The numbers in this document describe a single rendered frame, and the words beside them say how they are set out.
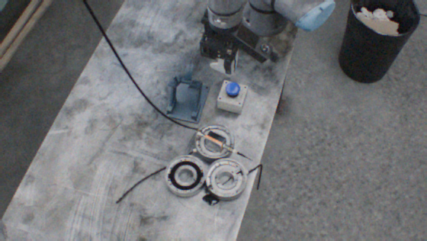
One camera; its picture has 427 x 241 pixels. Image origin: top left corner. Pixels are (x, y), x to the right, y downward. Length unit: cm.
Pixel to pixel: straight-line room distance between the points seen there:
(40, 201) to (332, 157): 138
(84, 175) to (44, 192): 12
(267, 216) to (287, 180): 20
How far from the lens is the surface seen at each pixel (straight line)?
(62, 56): 253
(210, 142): 110
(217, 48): 100
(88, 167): 120
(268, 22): 136
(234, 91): 117
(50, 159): 125
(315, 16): 120
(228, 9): 90
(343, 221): 199
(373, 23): 217
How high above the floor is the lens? 185
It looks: 60 degrees down
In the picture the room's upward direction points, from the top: 3 degrees counter-clockwise
